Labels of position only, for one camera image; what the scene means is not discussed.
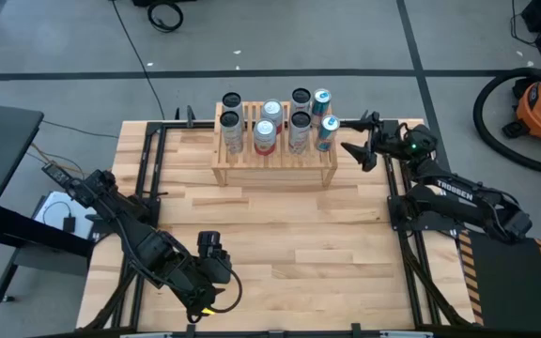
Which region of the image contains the long black floor cable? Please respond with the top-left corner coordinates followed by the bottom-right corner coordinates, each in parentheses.
top-left (110, 0), bottom-right (167, 121)

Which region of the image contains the wooden slatted shelf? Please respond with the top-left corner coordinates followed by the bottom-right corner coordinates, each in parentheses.
top-left (211, 100), bottom-right (339, 188)

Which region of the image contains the yellow floor cable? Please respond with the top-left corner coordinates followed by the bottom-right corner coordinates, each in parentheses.
top-left (28, 143), bottom-right (88, 177)

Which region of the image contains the thin black floor cable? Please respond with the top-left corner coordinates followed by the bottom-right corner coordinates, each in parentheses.
top-left (39, 119), bottom-right (120, 140)

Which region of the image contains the black aluminium table frame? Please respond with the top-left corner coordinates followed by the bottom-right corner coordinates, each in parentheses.
top-left (80, 119), bottom-right (476, 338)

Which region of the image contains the white flat box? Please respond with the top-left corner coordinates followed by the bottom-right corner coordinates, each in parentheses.
top-left (32, 191), bottom-right (98, 241)

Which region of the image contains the pink strawberry soda can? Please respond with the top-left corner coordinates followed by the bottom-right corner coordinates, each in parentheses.
top-left (253, 117), bottom-right (278, 157)
top-left (260, 98), bottom-right (285, 135)

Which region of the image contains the tall Celsius can black lid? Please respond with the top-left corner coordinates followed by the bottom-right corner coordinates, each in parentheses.
top-left (221, 91), bottom-right (244, 118)
top-left (287, 110), bottom-right (313, 157)
top-left (219, 110), bottom-right (245, 156)
top-left (290, 86), bottom-right (313, 116)

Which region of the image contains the coiled black cable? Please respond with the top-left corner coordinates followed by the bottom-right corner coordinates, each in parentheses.
top-left (146, 0), bottom-right (185, 34)

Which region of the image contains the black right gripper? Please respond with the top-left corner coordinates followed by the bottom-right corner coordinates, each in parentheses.
top-left (339, 110), bottom-right (440, 173)

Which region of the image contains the blue silver energy drink can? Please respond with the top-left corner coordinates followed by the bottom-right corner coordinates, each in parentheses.
top-left (310, 87), bottom-right (333, 128)
top-left (315, 114), bottom-right (342, 154)

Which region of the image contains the black power adapter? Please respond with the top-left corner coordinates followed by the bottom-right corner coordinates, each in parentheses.
top-left (41, 161), bottom-right (75, 188)

